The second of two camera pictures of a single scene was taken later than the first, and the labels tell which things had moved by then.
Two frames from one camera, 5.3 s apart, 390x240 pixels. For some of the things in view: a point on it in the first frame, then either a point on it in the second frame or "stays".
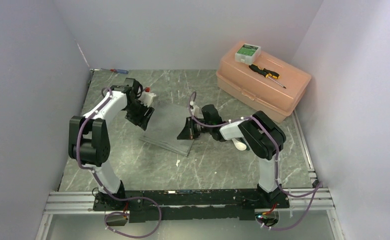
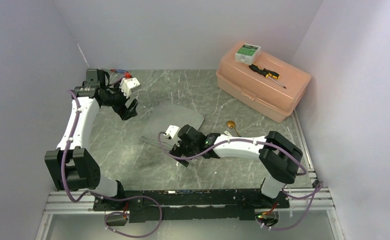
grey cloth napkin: (164, 128) stays
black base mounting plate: (173, 205) stays
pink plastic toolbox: (268, 86) stays
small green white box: (247, 54) stays
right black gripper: (188, 132) → (177, 150)
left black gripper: (141, 120) → (124, 112)
